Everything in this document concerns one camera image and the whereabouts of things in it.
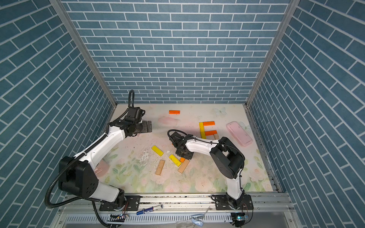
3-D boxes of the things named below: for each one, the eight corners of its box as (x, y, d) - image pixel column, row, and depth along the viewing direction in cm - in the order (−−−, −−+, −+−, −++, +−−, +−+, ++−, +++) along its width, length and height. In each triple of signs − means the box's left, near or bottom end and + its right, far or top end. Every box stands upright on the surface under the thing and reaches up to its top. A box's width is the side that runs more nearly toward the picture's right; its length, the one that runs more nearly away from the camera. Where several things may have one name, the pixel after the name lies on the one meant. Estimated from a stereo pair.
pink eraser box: (243, 148, 97) (244, 146, 95) (224, 125, 109) (225, 123, 107) (252, 143, 100) (254, 141, 98) (233, 121, 112) (234, 119, 110)
